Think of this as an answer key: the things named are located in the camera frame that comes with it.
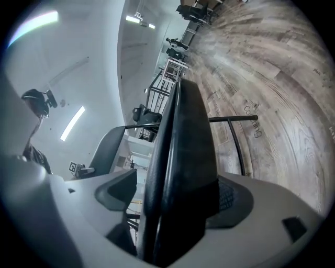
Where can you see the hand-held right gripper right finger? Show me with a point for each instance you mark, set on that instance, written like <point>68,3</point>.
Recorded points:
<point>261,225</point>

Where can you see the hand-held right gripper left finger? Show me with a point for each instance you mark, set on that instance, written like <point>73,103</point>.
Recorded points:
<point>104,199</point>

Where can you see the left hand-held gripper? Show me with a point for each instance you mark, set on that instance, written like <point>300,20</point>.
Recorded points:
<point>74,168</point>

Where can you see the long ceiling light panel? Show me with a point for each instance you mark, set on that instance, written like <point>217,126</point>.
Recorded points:
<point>34,24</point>
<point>73,123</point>

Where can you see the person's dark clothing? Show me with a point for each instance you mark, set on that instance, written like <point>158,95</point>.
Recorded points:
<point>39,159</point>

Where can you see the round ceiling smoke detector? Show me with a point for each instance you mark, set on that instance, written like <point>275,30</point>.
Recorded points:
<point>62,103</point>

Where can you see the person's head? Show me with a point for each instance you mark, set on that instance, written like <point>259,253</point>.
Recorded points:
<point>35,104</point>

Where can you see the black metal railing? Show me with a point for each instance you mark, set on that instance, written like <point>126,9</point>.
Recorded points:
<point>159,91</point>

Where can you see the wooden top desk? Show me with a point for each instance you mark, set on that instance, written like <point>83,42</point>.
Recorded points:
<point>175,68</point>

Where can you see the black head-worn camera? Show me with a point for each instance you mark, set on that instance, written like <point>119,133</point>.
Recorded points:
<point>51,99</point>

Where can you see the white frame desk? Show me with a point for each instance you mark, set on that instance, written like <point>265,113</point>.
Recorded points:
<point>189,36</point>

